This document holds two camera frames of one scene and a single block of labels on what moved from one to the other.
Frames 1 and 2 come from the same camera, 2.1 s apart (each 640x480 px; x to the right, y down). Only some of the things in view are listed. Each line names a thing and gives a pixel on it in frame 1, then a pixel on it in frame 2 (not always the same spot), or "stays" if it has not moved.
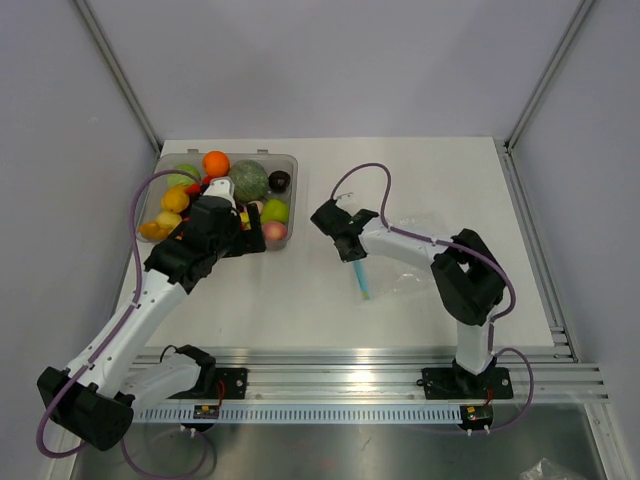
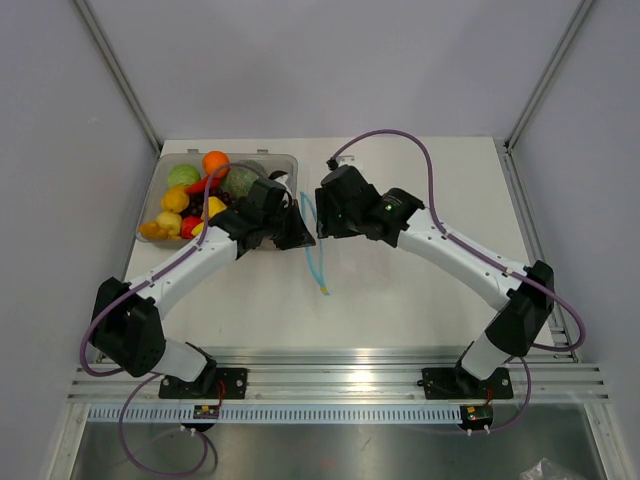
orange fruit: x=216 y=163 stays
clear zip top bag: x=381 y=280 → x=314 y=253
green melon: x=249 y=179 stays
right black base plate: x=459 y=384 stays
